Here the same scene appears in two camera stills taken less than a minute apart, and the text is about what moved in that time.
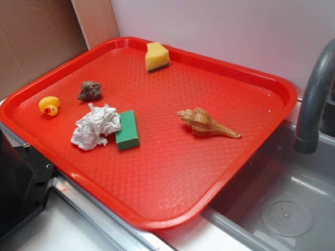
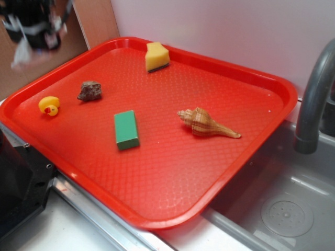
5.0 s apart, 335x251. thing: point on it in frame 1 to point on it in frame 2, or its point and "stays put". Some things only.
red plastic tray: (152, 132) stays put
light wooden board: (97, 21) stays put
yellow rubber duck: (49, 105) stays put
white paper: (93, 127) to (23, 54)
